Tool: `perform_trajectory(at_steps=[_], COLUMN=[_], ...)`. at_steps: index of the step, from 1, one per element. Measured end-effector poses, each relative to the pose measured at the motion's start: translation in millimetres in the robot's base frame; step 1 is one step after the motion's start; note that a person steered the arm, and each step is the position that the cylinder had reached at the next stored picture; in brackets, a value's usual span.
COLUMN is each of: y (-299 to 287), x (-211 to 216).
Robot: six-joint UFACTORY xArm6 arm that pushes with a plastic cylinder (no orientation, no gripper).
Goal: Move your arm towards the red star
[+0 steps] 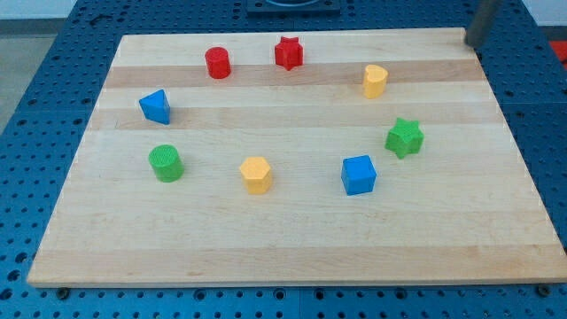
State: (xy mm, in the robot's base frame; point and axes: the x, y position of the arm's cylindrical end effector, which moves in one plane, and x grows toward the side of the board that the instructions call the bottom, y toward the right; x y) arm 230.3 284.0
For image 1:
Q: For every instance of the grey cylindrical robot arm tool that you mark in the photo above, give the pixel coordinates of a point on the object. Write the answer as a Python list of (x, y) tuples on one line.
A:
[(482, 23)]

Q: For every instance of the red star block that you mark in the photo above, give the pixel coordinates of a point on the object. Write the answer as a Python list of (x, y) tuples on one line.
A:
[(289, 53)]

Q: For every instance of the green star block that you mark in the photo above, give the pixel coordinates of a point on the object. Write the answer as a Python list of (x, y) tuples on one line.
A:
[(404, 138)]

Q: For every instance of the yellow hexagon block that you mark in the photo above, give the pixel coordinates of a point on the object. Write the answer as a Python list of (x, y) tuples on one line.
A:
[(256, 174)]

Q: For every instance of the blue cube block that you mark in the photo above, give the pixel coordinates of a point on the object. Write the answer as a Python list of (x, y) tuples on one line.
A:
[(358, 175)]

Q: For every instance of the light wooden board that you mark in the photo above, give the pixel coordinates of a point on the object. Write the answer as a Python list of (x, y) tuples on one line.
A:
[(464, 210)]

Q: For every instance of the red cylinder block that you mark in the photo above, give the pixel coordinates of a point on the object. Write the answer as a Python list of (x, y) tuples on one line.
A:
[(217, 62)]

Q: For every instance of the green cylinder block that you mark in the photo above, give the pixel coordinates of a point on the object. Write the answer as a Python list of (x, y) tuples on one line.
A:
[(166, 163)]

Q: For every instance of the yellow heart block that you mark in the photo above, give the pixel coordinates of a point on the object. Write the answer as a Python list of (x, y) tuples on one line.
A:
[(374, 81)]

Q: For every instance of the blue triangle block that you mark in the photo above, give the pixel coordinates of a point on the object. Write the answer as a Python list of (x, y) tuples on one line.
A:
[(155, 107)]

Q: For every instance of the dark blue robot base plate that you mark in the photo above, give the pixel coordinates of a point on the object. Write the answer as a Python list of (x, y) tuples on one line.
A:
[(260, 8)]

